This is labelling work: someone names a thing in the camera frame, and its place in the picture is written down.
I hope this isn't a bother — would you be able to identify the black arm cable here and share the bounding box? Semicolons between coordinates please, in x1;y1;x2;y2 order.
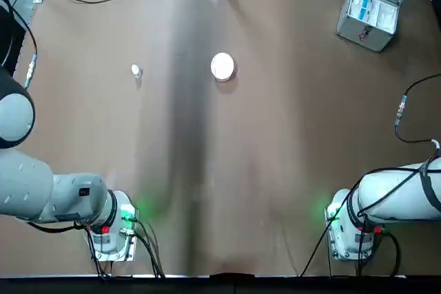
0;0;39;90
354;72;441;219

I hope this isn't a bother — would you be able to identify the silver aluminium case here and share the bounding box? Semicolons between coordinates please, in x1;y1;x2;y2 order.
336;0;427;53

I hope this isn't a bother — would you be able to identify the black right base cable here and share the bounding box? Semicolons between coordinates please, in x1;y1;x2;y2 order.
299;197;402;277

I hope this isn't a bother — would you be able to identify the pink bowl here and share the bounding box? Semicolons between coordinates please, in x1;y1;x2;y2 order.
209;52;236;83

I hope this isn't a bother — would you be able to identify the black left base cable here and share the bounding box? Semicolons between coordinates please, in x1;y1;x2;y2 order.
85;214;166;280

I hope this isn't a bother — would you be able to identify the clear plastic bag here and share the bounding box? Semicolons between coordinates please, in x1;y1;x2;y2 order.
375;3;397;30

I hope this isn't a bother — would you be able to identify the black base cable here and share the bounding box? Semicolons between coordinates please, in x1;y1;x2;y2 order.
85;214;166;280
299;197;402;277

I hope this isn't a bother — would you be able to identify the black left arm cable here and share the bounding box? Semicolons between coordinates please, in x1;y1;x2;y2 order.
0;0;39;90

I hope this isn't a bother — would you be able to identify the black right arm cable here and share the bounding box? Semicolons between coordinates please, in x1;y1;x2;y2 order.
354;72;441;219

